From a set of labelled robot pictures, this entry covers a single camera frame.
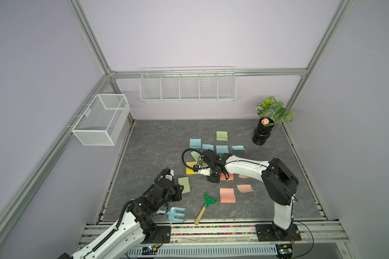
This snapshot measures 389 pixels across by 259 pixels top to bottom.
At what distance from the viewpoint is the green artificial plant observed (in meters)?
0.90

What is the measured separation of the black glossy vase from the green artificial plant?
0.05m

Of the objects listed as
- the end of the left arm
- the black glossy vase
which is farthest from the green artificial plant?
the end of the left arm

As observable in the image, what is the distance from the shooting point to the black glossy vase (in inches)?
38.7

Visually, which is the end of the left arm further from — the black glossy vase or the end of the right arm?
the black glossy vase
